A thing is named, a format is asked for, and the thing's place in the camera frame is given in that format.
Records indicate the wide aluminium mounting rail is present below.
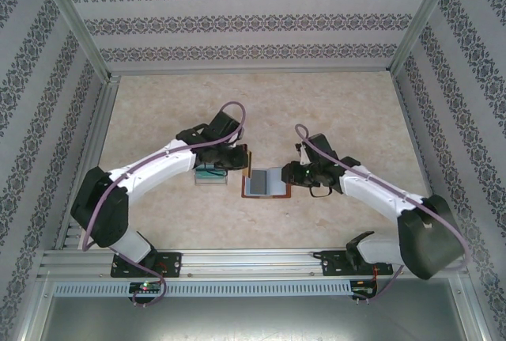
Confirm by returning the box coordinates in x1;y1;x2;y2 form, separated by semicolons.
37;248;466;279

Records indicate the small circuit board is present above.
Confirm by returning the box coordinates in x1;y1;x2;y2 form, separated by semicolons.
351;286;380;299
129;282;164;294

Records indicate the aluminium slotted floor rail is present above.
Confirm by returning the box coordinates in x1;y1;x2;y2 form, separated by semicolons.
55;74;122;251

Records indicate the brown leather card holder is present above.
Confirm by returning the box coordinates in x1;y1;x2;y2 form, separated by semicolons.
240;165;294;200

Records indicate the dark gray credit card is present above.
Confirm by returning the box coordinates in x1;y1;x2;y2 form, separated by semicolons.
251;169;269;195

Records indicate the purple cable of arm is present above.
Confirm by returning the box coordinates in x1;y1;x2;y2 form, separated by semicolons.
294;123;472;305
81;102;248;309

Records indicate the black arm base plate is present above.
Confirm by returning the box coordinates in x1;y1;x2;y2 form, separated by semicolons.
321;249;395;278
111;252;183;279

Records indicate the teal credit card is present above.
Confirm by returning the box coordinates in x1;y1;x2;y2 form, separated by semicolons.
195;163;227;180

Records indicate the aluminium frame crossbar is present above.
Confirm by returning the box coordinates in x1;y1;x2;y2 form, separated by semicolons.
104;64;396;78

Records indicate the aluminium frame post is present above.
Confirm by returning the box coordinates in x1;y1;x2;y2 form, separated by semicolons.
36;0;112;81
388;0;463;75
458;273;497;341
11;275;56;341

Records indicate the gray metal sheet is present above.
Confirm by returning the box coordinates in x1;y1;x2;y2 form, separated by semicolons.
39;296;474;341

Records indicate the slotted gray cable duct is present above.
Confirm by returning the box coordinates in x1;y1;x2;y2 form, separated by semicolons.
53;280;353;298

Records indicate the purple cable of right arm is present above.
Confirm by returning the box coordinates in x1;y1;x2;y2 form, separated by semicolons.
294;123;472;305

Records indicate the black thin cable loop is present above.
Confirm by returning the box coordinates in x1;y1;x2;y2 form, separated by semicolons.
202;167;229;180
308;184;334;200

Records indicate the orange credit card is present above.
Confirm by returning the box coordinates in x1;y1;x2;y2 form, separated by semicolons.
242;150;255;180

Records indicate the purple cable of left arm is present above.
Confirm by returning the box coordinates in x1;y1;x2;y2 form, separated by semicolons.
81;102;248;309

